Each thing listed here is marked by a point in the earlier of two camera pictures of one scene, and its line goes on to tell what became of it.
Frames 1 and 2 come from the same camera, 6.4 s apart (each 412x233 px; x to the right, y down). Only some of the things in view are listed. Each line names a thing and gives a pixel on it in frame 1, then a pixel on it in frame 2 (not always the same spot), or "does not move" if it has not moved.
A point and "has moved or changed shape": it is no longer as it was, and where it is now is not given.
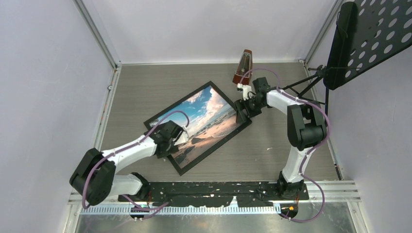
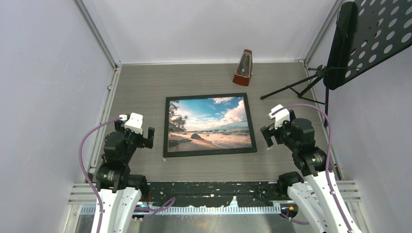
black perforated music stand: (369, 32) does not move
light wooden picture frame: (211, 117) has moved or changed shape
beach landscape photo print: (212, 117) has moved or changed shape
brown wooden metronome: (244, 70) does not move
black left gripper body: (172, 148) to (135, 138)
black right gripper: (240, 105) to (268, 131)
